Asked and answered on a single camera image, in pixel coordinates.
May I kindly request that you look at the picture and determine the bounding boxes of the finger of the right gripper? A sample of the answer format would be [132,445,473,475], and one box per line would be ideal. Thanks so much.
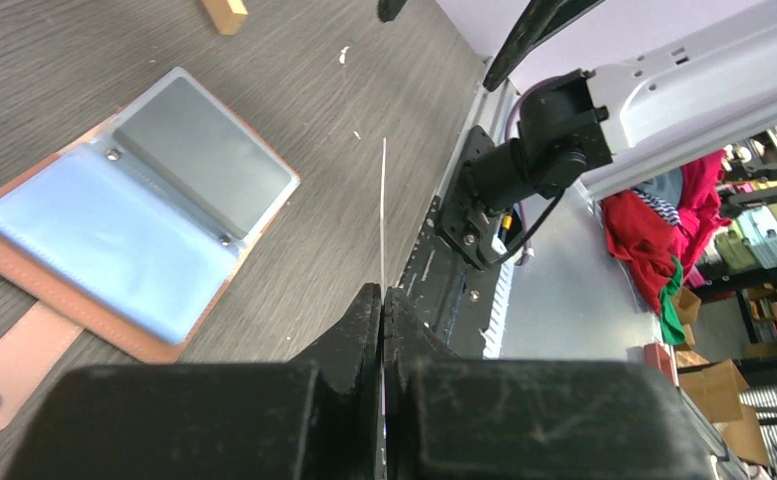
[377,0,407,23]
[482,0,603,92]

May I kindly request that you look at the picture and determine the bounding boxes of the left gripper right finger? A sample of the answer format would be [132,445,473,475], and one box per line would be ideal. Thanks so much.
[382,288,713,479]

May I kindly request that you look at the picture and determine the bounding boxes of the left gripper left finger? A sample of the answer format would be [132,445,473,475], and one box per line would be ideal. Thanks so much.
[7,284,381,479]

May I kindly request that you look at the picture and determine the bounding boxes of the silver white credit card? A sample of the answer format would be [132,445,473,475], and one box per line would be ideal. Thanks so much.
[379,137,388,295]

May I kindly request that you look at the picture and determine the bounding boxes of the pink leather card holder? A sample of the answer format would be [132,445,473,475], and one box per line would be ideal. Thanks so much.
[0,66,302,439]

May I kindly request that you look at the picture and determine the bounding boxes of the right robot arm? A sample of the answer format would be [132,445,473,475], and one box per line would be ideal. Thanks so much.
[435,1,777,269]

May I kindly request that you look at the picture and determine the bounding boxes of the wooden clothes rack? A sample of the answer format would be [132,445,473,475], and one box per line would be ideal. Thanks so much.
[202,0,248,36]

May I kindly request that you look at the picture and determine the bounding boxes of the red clothing pile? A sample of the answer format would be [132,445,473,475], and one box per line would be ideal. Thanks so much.
[600,150,730,346]

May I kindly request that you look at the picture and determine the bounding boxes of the cardboard boxes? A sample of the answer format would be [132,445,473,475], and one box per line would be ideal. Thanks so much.
[672,287,771,466]

